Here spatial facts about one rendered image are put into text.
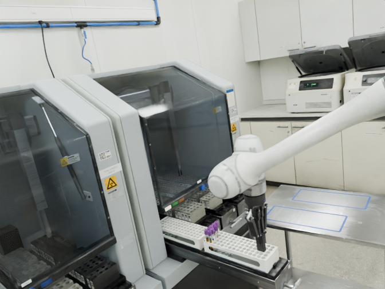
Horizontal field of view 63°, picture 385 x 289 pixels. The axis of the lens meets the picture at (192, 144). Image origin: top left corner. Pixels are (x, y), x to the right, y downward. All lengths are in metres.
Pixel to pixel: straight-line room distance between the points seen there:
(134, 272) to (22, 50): 1.55
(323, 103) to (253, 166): 2.56
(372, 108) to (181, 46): 2.47
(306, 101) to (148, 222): 2.46
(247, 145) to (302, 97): 2.48
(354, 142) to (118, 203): 2.61
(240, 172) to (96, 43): 1.90
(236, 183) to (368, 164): 2.63
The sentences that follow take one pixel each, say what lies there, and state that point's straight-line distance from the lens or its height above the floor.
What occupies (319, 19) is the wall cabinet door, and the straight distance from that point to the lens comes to 3.70.
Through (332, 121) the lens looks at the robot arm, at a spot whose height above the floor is 1.37.
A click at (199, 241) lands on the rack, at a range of 1.41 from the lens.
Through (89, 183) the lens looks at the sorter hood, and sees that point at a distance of 1.21.
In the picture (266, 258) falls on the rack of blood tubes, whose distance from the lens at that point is 1.25.
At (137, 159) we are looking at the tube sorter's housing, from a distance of 1.34.
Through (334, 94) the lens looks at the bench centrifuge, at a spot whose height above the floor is 1.08.
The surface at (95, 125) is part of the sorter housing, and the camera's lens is 1.22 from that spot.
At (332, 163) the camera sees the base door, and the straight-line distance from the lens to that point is 3.58.
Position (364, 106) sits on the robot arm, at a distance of 0.95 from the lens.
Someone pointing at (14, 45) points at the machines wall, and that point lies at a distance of 2.33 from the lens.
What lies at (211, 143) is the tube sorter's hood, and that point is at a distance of 1.66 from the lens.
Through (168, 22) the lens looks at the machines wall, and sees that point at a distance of 3.14.
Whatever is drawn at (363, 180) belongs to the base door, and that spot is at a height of 0.22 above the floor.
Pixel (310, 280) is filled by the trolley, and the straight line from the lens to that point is 2.10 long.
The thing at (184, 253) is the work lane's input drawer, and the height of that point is 0.78.
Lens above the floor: 1.58
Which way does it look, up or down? 14 degrees down
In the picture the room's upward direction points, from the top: 9 degrees counter-clockwise
